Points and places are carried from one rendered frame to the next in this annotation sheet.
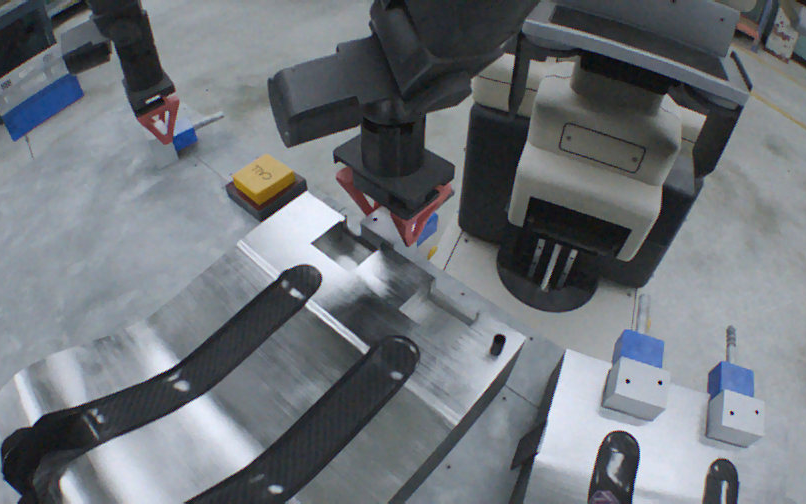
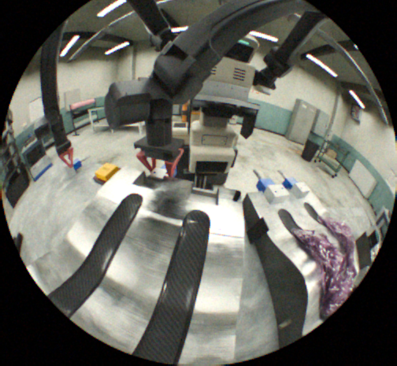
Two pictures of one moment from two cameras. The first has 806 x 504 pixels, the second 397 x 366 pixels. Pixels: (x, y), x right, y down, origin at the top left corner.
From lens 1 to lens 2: 0.20 m
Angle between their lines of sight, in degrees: 28
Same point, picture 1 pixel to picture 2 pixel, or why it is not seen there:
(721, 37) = (245, 97)
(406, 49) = (176, 65)
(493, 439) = not seen: hidden behind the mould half
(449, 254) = not seen: hidden behind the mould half
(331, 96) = (138, 91)
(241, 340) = (110, 242)
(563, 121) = (202, 134)
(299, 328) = (139, 225)
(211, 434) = (119, 304)
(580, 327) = not seen: hidden behind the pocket
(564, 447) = (272, 223)
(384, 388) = (200, 238)
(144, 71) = (60, 137)
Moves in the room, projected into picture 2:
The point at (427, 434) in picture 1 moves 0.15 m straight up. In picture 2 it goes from (235, 249) to (322, 134)
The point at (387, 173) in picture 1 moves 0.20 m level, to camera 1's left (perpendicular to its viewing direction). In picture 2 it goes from (160, 144) to (67, 166)
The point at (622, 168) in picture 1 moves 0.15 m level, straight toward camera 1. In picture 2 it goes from (220, 145) to (225, 160)
